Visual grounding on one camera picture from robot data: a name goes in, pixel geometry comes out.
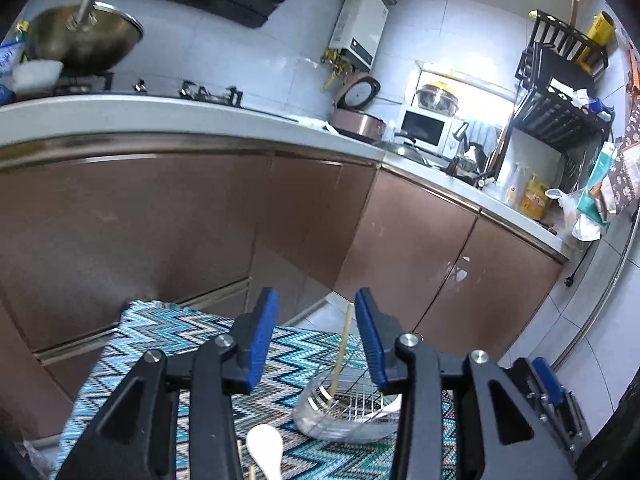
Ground yellow detergent bottle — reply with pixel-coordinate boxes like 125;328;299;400
518;174;549;221

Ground white bowl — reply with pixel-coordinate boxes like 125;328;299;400
12;60;64;94

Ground yellow roll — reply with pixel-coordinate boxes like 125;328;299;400
576;11;615;74

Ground copper rice cooker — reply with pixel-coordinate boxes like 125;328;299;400
329;73;386;144

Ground brass wok with handle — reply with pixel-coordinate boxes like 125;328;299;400
25;0;144;76

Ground brown patterned hanging cloth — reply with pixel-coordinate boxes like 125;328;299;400
598;49;640;217

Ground black dish rack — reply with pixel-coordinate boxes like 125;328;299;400
512;10;611;152

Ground white spray bottle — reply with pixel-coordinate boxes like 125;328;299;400
503;162;521;208

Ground zigzag knitted table cloth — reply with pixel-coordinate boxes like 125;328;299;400
55;300;396;479

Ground clear wire utensil holder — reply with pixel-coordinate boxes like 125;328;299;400
293;348;401;443

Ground steel pot with lid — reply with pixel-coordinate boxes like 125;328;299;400
414;81;459;117

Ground white microwave oven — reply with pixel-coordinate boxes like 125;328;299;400
398;106;452;155

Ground white ceramic spoon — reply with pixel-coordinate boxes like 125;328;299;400
246;425;284;480

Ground white water heater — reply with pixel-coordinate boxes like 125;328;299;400
329;0;388;72

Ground oil bottle blue label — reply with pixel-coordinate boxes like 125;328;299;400
0;20;30;105

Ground black gas stove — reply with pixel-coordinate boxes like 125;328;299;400
49;77;246;110

